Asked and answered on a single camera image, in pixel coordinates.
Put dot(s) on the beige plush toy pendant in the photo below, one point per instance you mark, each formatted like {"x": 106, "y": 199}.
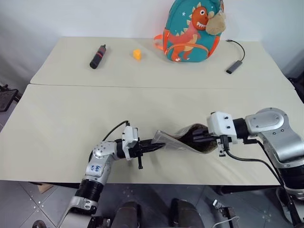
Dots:
{"x": 215, "y": 25}

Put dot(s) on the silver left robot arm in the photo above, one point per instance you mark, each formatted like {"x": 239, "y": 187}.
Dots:
{"x": 97, "y": 166}

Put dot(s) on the teal dinosaur backpack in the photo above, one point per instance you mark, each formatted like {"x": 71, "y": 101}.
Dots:
{"x": 185, "y": 35}

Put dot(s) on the clear bag with dark contents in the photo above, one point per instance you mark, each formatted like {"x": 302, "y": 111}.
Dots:
{"x": 175, "y": 141}

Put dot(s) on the small yellow block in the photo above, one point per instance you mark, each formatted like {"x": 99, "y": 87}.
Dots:
{"x": 137, "y": 55}

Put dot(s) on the black equipment at table side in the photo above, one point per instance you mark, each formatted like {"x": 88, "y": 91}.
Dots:
{"x": 298, "y": 86}

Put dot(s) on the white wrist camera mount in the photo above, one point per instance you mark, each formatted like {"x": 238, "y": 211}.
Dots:
{"x": 219, "y": 124}
{"x": 130, "y": 139}

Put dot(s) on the small brown rounded shape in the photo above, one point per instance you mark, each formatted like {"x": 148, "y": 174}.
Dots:
{"x": 39, "y": 224}

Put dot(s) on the black metal stand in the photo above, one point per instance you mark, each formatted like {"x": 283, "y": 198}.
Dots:
{"x": 7, "y": 97}

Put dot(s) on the black marker with red band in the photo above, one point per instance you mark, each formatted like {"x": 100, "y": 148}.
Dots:
{"x": 97, "y": 57}

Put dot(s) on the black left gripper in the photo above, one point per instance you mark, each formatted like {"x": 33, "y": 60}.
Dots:
{"x": 142, "y": 148}

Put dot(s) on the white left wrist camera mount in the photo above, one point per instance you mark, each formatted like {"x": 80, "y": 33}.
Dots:
{"x": 130, "y": 139}

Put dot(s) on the white plug connector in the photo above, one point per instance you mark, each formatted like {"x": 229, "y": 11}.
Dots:
{"x": 216, "y": 203}

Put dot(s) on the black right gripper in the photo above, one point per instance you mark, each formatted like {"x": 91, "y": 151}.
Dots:
{"x": 222, "y": 146}

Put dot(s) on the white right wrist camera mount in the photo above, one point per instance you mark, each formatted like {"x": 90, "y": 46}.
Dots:
{"x": 219, "y": 124}

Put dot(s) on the dark rounded shape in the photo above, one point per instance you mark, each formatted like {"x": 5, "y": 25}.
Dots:
{"x": 128, "y": 215}
{"x": 183, "y": 213}

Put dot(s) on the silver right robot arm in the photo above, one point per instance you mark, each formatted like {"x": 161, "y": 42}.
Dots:
{"x": 273, "y": 128}

